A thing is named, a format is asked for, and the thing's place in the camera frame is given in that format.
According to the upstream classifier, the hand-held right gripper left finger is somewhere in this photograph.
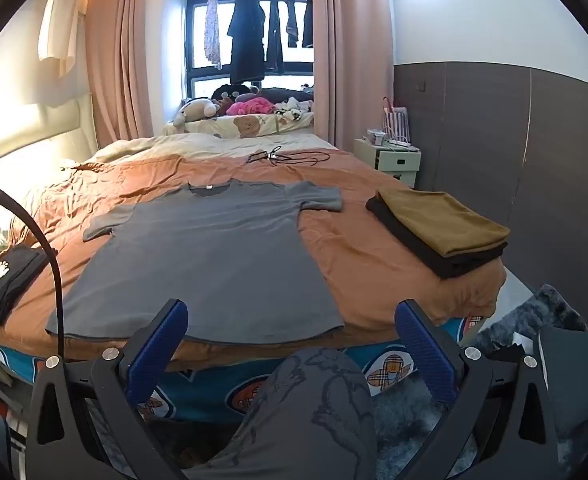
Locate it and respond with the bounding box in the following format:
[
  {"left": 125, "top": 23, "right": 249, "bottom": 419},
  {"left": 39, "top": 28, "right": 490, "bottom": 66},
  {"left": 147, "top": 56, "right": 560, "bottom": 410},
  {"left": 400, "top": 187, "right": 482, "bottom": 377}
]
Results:
[{"left": 28, "top": 298, "right": 190, "bottom": 480}]

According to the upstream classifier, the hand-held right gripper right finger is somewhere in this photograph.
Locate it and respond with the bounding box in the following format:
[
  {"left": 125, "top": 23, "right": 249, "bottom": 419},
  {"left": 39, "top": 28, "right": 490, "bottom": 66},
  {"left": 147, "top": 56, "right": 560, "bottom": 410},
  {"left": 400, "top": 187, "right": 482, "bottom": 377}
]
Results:
[{"left": 394, "top": 299, "right": 562, "bottom": 480}]

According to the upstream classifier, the grey t-shirt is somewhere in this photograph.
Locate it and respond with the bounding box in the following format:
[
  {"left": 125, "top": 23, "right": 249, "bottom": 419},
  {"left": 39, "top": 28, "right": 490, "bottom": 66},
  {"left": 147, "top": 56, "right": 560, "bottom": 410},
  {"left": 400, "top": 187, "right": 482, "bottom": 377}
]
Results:
[{"left": 45, "top": 178, "right": 345, "bottom": 346}]

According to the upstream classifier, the folded black garment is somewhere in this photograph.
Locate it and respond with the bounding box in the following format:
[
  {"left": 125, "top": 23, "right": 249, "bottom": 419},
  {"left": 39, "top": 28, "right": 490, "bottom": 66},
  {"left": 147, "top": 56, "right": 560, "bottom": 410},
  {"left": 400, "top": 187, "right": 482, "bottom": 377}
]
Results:
[{"left": 365, "top": 196, "right": 509, "bottom": 280}]

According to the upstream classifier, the orange duvet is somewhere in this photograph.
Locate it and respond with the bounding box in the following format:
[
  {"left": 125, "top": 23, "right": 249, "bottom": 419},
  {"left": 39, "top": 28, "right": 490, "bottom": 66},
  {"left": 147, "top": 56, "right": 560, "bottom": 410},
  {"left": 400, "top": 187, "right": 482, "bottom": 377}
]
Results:
[{"left": 0, "top": 152, "right": 507, "bottom": 361}]

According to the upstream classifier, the folded mustard brown garment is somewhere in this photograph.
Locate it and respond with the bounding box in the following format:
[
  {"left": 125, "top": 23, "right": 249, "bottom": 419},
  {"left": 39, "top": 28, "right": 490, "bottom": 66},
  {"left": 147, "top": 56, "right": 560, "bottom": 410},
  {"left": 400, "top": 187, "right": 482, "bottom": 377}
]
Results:
[{"left": 375, "top": 187, "right": 511, "bottom": 257}]

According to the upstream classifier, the grey fluffy rug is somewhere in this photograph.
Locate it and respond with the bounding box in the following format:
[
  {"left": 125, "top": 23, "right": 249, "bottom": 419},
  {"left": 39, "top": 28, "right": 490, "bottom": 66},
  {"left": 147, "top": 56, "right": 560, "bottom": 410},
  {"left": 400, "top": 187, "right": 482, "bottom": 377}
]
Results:
[{"left": 364, "top": 285, "right": 588, "bottom": 480}]

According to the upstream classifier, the black garment at left edge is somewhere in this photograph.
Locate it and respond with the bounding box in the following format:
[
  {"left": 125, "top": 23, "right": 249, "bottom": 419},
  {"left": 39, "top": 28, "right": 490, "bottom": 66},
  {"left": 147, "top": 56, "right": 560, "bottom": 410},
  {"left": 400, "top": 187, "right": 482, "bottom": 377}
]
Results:
[{"left": 0, "top": 245, "right": 50, "bottom": 326}]

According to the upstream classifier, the cream nightstand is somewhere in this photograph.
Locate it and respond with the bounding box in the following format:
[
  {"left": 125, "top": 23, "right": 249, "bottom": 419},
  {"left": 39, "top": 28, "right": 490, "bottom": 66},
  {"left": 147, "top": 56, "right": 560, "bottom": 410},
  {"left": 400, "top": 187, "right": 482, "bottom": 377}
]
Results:
[{"left": 353, "top": 137, "right": 421, "bottom": 188}]

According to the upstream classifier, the cream blanket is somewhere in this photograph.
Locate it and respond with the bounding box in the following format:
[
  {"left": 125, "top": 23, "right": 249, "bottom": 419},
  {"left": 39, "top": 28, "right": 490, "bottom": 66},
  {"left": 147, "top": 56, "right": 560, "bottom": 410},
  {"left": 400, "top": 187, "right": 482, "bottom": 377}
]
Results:
[{"left": 81, "top": 132, "right": 340, "bottom": 166}]

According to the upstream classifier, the striped gift bag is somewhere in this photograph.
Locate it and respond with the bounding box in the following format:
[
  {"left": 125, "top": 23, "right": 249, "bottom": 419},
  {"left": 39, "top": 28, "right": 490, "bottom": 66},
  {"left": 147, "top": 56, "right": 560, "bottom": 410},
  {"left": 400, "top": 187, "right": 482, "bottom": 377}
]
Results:
[{"left": 381, "top": 96, "right": 411, "bottom": 143}]

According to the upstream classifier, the bear print bedding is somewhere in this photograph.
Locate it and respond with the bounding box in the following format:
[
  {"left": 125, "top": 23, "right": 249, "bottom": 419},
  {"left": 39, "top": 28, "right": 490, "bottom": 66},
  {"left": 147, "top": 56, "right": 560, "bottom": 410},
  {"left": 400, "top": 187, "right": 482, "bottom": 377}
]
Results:
[{"left": 163, "top": 111, "right": 316, "bottom": 139}]

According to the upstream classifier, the beige plush bear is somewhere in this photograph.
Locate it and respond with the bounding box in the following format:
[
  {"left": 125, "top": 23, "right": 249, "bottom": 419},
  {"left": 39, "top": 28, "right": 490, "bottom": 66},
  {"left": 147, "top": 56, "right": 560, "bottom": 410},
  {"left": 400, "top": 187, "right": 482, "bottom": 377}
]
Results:
[{"left": 173, "top": 96, "right": 221, "bottom": 128}]

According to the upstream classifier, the cream padded headboard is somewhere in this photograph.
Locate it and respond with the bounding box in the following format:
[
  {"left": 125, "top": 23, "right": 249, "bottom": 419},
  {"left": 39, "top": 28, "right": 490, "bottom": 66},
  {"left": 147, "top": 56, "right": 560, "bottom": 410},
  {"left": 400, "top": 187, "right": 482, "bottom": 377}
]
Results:
[{"left": 0, "top": 92, "right": 99, "bottom": 256}]

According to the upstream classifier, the pink plush toy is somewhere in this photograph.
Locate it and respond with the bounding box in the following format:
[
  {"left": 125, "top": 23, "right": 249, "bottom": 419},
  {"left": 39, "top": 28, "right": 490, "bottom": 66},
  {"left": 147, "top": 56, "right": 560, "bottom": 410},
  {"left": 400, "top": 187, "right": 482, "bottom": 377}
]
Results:
[{"left": 225, "top": 99, "right": 276, "bottom": 117}]

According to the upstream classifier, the black and white plush toy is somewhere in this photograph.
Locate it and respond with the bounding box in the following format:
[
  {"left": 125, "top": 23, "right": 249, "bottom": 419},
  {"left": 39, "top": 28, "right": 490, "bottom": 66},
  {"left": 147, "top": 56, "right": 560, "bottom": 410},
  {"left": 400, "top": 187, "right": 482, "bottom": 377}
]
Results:
[{"left": 274, "top": 101, "right": 315, "bottom": 123}]

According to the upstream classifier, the pink curtain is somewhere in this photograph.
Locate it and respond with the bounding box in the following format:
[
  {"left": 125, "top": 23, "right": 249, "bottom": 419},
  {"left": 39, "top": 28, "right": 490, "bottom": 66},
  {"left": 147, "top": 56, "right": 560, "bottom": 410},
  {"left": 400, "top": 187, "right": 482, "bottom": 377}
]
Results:
[
  {"left": 308, "top": 0, "right": 397, "bottom": 151},
  {"left": 85, "top": 0, "right": 187, "bottom": 148}
]

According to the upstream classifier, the black framed window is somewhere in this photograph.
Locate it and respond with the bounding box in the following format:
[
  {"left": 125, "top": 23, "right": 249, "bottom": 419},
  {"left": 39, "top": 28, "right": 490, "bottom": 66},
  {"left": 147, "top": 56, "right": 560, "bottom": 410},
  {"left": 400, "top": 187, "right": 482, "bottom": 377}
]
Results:
[{"left": 185, "top": 0, "right": 316, "bottom": 101}]

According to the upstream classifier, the hanging floral garment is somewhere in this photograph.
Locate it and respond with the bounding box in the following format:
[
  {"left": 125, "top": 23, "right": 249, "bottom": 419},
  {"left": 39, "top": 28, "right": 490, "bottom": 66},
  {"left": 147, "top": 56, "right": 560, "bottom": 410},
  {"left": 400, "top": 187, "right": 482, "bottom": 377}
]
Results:
[{"left": 204, "top": 0, "right": 223, "bottom": 70}]

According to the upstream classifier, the hanging long dark garment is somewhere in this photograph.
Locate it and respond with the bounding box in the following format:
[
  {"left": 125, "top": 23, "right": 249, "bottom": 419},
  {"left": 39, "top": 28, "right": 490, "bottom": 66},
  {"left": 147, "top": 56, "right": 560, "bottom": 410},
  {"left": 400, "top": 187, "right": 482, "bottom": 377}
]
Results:
[{"left": 265, "top": 0, "right": 286, "bottom": 75}]

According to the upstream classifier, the hanging white cloth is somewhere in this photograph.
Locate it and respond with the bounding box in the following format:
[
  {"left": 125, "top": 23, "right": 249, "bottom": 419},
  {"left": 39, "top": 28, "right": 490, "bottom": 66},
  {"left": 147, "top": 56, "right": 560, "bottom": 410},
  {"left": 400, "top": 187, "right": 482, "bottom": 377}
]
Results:
[{"left": 38, "top": 0, "right": 84, "bottom": 78}]

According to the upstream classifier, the hanging small dark garment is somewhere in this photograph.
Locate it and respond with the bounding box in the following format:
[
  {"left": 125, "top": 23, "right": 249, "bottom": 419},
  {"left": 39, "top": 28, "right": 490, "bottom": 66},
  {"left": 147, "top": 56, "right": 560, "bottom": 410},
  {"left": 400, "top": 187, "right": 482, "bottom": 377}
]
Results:
[
  {"left": 301, "top": 0, "right": 315, "bottom": 48},
  {"left": 285, "top": 0, "right": 300, "bottom": 48}
]

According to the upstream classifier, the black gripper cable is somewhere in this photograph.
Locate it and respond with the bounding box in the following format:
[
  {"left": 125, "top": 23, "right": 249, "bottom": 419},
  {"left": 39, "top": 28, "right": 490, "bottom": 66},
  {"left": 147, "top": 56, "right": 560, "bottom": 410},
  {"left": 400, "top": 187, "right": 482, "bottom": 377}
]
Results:
[{"left": 0, "top": 178, "right": 66, "bottom": 358}]

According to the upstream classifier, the black cable with connector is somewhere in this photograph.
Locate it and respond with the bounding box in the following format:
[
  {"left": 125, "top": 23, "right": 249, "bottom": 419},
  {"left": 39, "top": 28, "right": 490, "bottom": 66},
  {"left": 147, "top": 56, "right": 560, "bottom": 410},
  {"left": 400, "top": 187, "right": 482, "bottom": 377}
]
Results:
[{"left": 246, "top": 147, "right": 330, "bottom": 167}]

